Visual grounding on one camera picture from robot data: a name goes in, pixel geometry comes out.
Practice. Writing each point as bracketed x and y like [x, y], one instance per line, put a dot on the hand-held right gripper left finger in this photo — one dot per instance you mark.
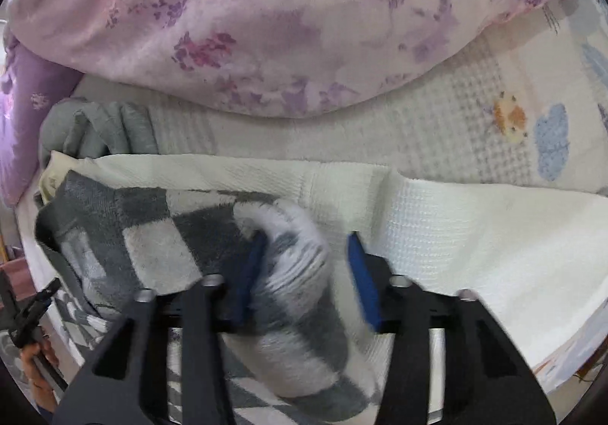
[248, 274]

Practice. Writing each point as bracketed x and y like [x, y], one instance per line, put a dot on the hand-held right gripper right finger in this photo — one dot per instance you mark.
[364, 283]

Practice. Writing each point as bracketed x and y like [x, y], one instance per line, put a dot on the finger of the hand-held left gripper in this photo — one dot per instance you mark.
[29, 314]

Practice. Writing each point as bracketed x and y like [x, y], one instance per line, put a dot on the grey white checkered fleece garment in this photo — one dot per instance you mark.
[156, 249]

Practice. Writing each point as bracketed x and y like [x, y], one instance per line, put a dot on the person's left hand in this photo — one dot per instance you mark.
[37, 375]

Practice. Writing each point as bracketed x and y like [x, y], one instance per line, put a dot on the white waffle knit cloth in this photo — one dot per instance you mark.
[475, 235]

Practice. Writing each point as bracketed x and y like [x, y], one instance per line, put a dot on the cream cloth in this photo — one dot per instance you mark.
[51, 178]

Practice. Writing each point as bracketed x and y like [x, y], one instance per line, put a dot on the cartoon printed waffle bed sheet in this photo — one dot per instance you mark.
[427, 130]

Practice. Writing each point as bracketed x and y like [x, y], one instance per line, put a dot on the grey knit cloth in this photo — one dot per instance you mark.
[95, 130]

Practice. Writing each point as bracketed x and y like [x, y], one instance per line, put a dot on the purple pillow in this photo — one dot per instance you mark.
[28, 116]

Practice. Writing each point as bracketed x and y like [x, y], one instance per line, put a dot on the pink purple floral quilt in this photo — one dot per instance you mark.
[304, 12]

